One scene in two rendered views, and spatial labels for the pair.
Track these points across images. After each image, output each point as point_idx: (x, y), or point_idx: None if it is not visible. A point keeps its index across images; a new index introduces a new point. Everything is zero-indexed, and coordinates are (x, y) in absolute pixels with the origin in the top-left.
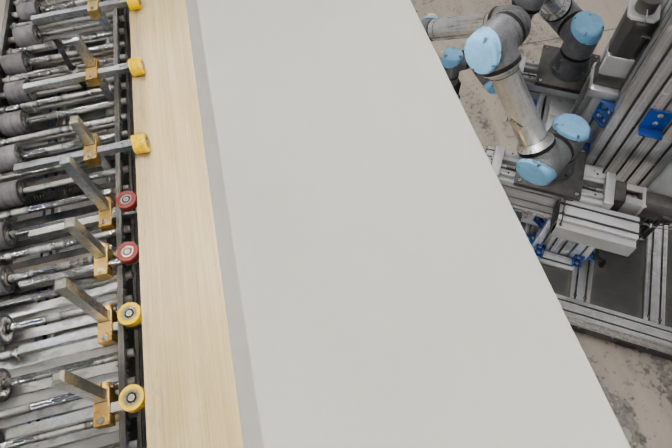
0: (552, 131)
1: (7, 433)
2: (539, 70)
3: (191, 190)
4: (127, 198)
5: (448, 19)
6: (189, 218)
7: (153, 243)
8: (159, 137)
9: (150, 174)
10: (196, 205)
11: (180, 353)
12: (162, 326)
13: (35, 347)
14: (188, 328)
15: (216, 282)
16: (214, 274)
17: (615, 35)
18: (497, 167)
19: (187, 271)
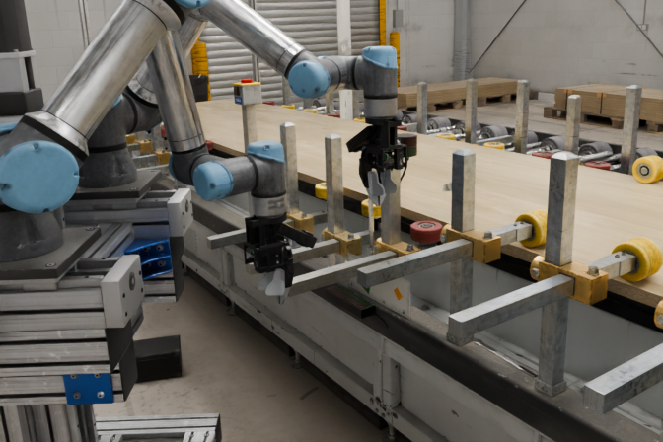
0: (122, 97)
1: (509, 135)
2: (87, 237)
3: (543, 176)
4: (596, 164)
5: (274, 26)
6: (517, 168)
7: (528, 159)
8: (649, 188)
9: (605, 175)
10: (522, 172)
11: (433, 144)
12: (461, 146)
13: (549, 151)
14: (440, 148)
15: (444, 158)
16: (451, 159)
17: (25, 23)
18: (180, 191)
19: (476, 157)
